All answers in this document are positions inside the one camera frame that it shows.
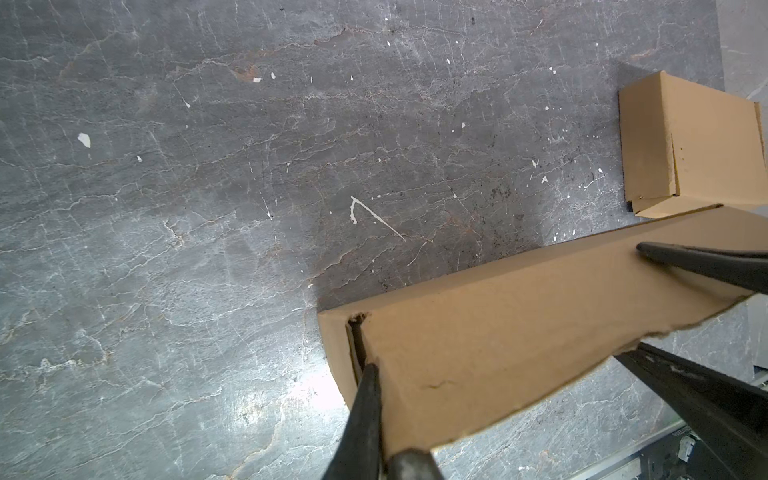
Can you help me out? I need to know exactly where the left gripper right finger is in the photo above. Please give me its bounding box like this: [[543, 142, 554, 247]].
[[386, 448, 444, 480]]

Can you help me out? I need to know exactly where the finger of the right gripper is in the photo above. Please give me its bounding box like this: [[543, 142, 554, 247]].
[[615, 343, 767, 479], [636, 242, 767, 294]]

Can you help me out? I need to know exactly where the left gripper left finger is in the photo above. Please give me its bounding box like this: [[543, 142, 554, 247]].
[[322, 364, 381, 480]]

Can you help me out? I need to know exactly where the cardboard stack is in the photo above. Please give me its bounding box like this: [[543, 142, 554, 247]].
[[318, 207, 767, 455]]

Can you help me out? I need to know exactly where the brown cardboard box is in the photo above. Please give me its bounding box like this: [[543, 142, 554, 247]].
[[619, 71, 767, 219]]

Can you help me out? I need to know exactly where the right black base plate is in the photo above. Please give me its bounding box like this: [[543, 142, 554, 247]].
[[639, 433, 728, 480]]

